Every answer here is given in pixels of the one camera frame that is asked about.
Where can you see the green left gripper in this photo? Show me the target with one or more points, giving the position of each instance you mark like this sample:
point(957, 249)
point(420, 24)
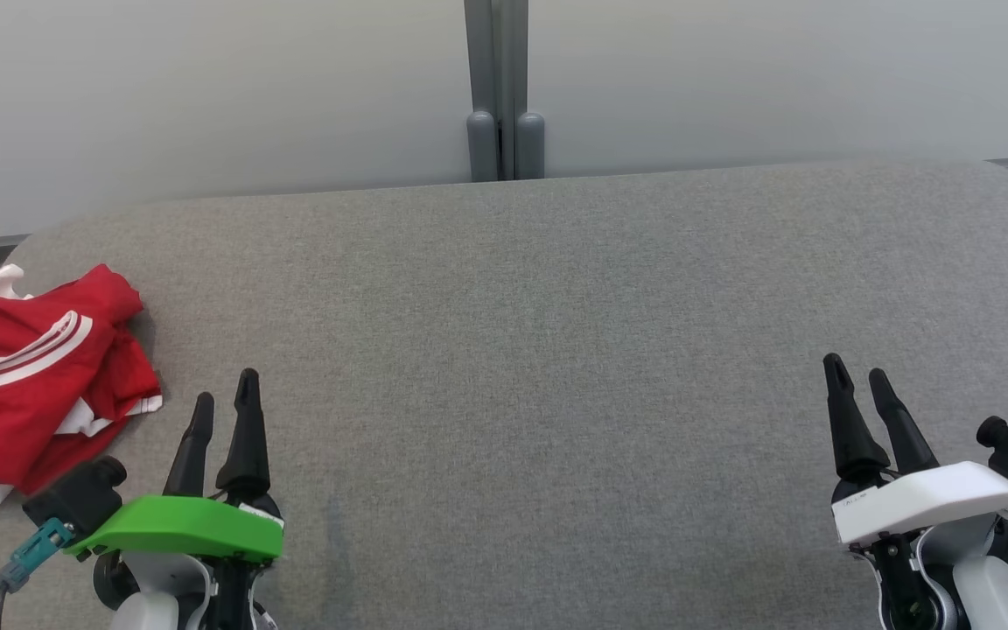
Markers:
point(180, 525)

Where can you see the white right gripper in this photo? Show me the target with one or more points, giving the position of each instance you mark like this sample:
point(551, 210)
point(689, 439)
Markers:
point(924, 499)

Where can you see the grey partition post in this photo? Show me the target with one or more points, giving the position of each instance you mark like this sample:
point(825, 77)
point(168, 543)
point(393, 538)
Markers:
point(504, 87)

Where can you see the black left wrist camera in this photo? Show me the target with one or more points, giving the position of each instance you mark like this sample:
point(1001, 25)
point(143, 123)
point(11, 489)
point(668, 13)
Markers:
point(75, 499)

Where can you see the red shorts with white trim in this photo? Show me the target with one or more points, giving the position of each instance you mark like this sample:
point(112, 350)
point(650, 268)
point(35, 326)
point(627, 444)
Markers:
point(5, 442)

